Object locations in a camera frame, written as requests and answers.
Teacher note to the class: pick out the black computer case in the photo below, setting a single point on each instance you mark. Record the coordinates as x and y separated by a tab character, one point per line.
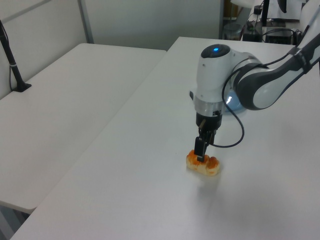
280	37

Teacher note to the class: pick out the small black box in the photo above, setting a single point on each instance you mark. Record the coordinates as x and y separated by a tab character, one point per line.
252	37

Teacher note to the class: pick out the blue round plate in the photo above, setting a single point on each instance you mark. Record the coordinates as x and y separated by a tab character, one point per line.
235	108

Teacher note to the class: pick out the black pole with base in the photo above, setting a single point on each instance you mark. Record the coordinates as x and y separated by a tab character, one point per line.
15	72

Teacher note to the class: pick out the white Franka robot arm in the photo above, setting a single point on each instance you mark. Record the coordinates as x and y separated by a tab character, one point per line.
212	75

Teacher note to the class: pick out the black monitor stand pole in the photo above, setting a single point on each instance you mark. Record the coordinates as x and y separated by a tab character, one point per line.
265	12

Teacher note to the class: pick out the white side table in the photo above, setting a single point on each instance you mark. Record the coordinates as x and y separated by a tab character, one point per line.
62	112

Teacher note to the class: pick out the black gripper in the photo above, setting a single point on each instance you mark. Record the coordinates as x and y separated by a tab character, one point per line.
211	122

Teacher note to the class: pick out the grey metal partition post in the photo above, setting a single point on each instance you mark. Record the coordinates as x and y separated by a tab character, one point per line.
221	20
85	22

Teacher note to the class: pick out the bread with orange topping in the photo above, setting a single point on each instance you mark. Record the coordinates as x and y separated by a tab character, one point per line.
212	166

